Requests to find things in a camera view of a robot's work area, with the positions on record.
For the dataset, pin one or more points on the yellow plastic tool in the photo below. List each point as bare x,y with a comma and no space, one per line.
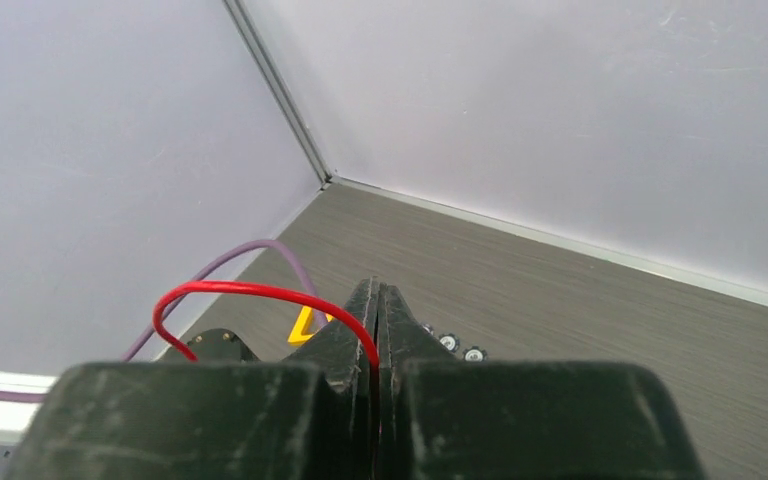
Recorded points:
307,324

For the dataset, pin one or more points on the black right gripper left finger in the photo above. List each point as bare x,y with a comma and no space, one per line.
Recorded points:
310,415

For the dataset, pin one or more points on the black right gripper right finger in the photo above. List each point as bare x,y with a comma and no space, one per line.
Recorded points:
447,418

